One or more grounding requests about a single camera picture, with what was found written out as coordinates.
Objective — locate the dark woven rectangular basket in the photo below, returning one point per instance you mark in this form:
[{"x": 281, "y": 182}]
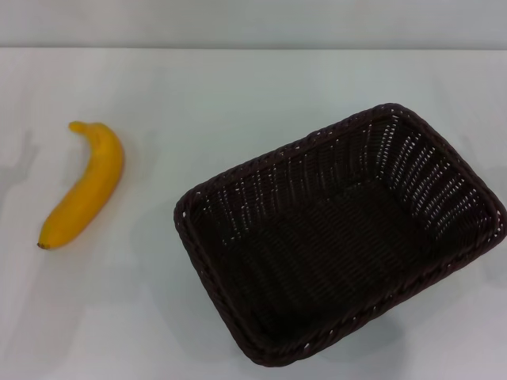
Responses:
[{"x": 336, "y": 245}]

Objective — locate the yellow banana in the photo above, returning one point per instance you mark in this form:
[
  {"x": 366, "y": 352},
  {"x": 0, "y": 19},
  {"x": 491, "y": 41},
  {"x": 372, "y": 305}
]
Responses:
[{"x": 91, "y": 186}]

